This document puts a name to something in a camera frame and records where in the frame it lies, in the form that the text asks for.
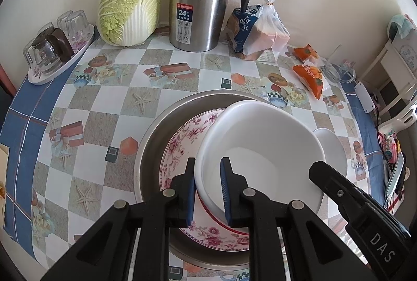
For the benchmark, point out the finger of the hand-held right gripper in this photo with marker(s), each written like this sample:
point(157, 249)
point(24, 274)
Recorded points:
point(329, 178)

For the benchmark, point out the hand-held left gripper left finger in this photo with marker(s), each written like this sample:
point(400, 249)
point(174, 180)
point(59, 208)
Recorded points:
point(190, 196)

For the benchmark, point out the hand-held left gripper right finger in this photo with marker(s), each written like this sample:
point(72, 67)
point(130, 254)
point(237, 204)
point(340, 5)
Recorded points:
point(225, 189)

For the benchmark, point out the red-rimmed white bowl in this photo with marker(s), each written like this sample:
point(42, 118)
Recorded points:
point(210, 207)

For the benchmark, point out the pink floral plate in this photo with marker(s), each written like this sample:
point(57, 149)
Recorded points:
point(182, 144)

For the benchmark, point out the white square bowl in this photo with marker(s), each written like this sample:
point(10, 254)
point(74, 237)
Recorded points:
point(260, 137)

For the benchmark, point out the large steel basin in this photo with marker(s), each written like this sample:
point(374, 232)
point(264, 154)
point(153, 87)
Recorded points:
point(153, 144)

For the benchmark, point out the small white plate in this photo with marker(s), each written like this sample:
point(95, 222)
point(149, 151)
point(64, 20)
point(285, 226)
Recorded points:
point(335, 150)

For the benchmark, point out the pile of colourful trinkets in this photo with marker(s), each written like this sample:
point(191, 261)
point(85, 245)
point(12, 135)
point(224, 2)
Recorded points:
point(392, 157)

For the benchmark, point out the white plastic device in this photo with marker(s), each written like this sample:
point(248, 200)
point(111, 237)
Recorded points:
point(364, 97)

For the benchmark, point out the white plastic stool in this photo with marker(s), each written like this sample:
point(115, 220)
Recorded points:
point(400, 121)

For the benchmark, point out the orange snack packet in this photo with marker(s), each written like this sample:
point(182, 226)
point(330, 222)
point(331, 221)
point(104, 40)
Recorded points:
point(306, 53)
point(309, 79)

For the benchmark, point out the clear glass mug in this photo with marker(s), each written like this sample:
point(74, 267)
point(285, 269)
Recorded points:
point(335, 71)

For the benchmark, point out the white wooden shelf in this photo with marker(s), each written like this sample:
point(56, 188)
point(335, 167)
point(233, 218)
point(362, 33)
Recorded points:
point(394, 72)

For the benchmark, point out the bagged sliced bread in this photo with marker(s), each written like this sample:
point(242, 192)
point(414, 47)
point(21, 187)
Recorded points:
point(260, 36)

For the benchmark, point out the white oval tray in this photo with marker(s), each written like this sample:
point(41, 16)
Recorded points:
point(79, 48)

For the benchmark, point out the tan paper envelope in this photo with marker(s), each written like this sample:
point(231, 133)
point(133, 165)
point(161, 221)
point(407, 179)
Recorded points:
point(2, 157)

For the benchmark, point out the napa cabbage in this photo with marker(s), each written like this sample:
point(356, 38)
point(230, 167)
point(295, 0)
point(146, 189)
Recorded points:
point(130, 7)

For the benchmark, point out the clear drinking glass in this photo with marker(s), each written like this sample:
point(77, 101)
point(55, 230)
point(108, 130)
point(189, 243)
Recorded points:
point(45, 28)
point(62, 18)
point(77, 27)
point(28, 53)

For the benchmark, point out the pink chair back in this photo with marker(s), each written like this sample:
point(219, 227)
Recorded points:
point(6, 80)

